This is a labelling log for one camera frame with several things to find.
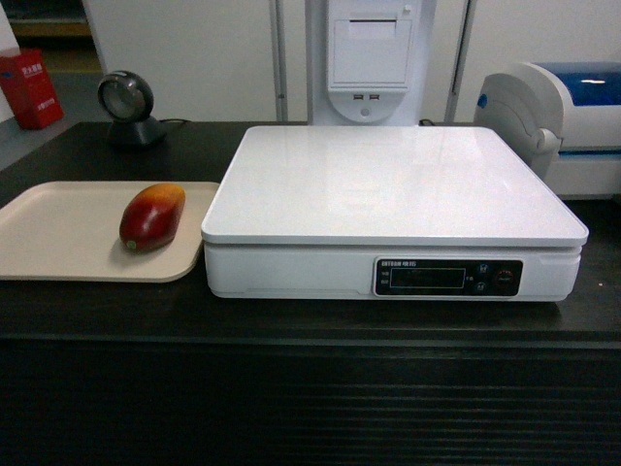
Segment white receipt printer kiosk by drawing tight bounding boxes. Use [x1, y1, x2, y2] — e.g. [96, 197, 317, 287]
[305, 0, 437, 126]

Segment beige plastic tray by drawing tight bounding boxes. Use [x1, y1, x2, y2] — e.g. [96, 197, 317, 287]
[1, 182, 218, 283]

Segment black checkout counter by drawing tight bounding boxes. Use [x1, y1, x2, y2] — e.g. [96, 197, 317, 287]
[0, 119, 621, 466]

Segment dark red mango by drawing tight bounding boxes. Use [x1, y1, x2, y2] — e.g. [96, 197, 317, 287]
[118, 183, 186, 252]

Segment white blue label printer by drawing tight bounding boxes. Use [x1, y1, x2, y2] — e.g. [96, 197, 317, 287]
[474, 61, 620, 199]

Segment red fire extinguisher box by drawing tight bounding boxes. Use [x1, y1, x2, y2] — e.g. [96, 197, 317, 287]
[1, 49, 64, 130]

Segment black round barcode scanner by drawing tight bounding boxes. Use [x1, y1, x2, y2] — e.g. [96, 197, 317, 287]
[97, 70, 166, 149]

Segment white checkout scale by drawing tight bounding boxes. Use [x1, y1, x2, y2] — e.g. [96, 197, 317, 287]
[202, 126, 589, 301]

